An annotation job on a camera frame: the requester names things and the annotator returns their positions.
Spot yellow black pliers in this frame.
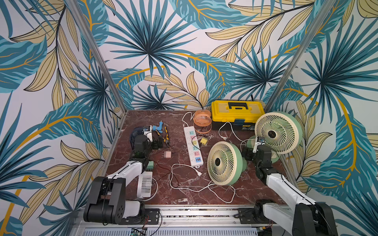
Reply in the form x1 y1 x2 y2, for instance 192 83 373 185
156 126 171 147

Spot yellow black toolbox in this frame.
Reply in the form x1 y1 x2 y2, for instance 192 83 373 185
211 100 265 131

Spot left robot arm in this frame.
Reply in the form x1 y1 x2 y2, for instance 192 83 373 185
83 125 163 225

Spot green usb charger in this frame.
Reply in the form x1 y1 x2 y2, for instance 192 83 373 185
146 161 154 171

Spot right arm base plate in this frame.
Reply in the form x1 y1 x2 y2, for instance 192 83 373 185
233 207 268 224

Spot white fan plug cable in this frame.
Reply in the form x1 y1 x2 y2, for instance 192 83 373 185
218 121 252 152

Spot white power strip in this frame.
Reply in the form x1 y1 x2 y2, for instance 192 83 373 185
183 126 204 168

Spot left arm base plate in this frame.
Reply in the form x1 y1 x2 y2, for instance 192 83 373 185
127 208 161 225

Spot navy blue mini fan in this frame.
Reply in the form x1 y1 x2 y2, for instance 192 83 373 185
130 127 144 149

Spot pink usb charger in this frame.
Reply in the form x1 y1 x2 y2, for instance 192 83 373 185
164 151 172 159

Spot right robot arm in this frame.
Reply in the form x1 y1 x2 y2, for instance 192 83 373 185
242 136 338 236

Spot white power cable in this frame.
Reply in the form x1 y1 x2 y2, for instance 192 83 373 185
169 163 237 204

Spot orange mini fan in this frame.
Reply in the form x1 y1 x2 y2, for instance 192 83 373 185
193 110 212 134

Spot white mini fan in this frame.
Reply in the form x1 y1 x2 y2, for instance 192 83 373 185
136 171 153 200

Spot small green desk fan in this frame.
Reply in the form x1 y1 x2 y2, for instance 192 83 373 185
207 141 247 185

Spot blue plastic faucet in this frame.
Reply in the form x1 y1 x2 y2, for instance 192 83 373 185
152 121 163 133

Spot large green standing fan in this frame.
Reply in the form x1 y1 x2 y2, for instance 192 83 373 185
246 111 304 165

